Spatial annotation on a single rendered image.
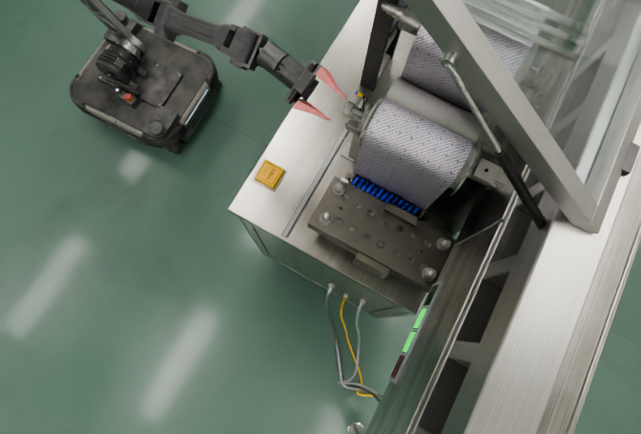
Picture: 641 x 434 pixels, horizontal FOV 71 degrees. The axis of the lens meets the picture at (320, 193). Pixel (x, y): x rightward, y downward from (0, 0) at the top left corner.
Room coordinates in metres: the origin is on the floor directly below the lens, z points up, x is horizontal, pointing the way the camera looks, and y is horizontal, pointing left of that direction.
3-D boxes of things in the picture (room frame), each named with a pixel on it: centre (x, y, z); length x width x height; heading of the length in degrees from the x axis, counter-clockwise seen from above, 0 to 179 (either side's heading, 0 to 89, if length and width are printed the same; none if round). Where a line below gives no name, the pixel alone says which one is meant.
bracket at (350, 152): (0.55, -0.09, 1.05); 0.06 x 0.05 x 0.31; 66
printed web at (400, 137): (0.57, -0.27, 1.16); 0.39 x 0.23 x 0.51; 156
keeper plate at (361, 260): (0.18, -0.16, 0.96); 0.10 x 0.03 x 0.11; 66
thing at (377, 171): (0.39, -0.20, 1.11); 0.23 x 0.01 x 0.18; 66
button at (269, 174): (0.45, 0.17, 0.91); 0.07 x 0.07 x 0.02; 66
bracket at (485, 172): (0.38, -0.38, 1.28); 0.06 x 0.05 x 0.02; 66
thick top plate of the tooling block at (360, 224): (0.27, -0.19, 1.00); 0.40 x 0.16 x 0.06; 66
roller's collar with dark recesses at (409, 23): (0.73, -0.19, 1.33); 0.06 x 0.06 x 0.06; 66
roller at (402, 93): (0.56, -0.27, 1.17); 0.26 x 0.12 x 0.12; 66
